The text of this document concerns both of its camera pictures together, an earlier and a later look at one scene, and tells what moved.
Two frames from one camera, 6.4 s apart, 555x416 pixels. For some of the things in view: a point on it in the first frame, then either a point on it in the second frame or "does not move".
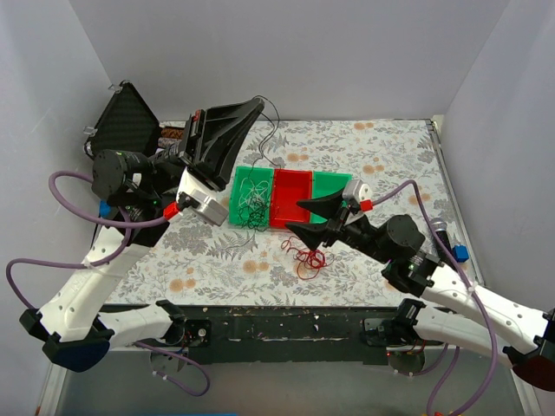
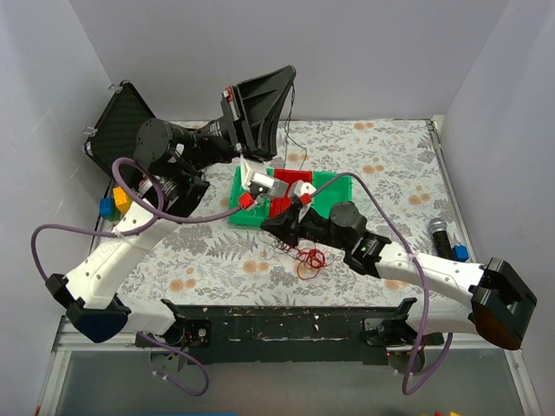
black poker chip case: (125, 123) does not move
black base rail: (288, 334) does not move
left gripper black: (191, 141) → (237, 120)
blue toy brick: (104, 209) does not move
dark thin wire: (255, 205) → (290, 122)
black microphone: (440, 224) does not move
